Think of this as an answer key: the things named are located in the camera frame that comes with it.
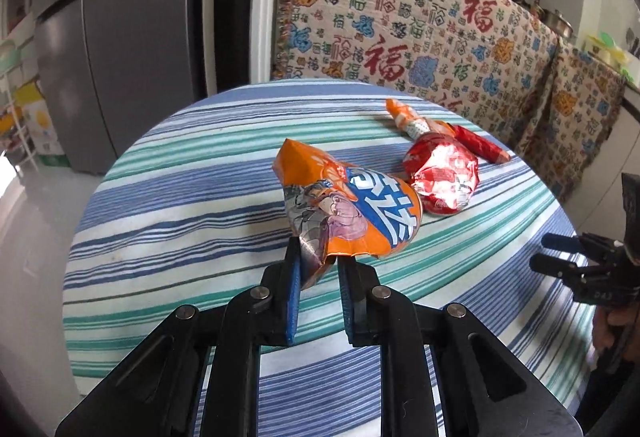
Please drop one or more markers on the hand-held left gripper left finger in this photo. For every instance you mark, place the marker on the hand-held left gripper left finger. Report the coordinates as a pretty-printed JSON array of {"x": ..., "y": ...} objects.
[{"x": 294, "y": 292}]

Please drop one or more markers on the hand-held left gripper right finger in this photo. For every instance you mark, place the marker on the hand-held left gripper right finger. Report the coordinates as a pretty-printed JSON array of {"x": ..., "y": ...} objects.
[{"x": 348, "y": 302}]

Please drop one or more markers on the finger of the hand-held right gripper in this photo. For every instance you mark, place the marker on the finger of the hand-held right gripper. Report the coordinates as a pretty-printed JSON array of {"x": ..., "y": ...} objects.
[
  {"x": 550, "y": 264},
  {"x": 562, "y": 243}
]

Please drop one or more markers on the orange chip bag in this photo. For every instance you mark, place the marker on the orange chip bag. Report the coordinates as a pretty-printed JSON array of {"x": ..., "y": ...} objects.
[{"x": 380, "y": 212}]

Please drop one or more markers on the person's right hand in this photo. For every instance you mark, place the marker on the person's right hand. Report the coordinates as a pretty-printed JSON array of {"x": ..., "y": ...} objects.
[{"x": 607, "y": 332}]

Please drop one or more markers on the blue green striped tablecloth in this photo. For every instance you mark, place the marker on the blue green striped tablecloth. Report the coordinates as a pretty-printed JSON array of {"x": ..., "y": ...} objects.
[{"x": 200, "y": 217}]

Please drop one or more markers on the red stick wrapper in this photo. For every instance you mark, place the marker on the red stick wrapper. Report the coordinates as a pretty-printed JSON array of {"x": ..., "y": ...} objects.
[{"x": 482, "y": 147}]

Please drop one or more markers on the red crumpled snack wrapper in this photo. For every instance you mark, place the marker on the red crumpled snack wrapper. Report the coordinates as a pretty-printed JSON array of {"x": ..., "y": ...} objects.
[{"x": 442, "y": 177}]

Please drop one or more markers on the small orange wrapper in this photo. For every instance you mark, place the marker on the small orange wrapper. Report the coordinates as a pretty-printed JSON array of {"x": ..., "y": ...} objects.
[{"x": 407, "y": 117}]

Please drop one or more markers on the green yellow plastic containers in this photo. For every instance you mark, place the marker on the green yellow plastic containers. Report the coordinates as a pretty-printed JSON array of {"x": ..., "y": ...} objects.
[{"x": 607, "y": 51}]

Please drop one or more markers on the steel pot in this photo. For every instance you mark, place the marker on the steel pot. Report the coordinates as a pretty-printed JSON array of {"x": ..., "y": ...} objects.
[{"x": 556, "y": 21}]

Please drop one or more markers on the printed blanket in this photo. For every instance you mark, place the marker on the printed blanket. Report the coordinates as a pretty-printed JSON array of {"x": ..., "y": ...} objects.
[{"x": 425, "y": 42}]

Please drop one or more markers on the grey refrigerator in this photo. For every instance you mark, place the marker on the grey refrigerator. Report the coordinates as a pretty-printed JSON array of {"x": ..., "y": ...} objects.
[{"x": 135, "y": 42}]

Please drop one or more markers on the yellow box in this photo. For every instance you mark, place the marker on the yellow box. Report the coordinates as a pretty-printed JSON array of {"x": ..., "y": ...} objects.
[{"x": 40, "y": 122}]

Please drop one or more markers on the storage shelf rack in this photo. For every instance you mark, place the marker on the storage shelf rack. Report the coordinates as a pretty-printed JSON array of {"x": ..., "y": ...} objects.
[{"x": 20, "y": 117}]

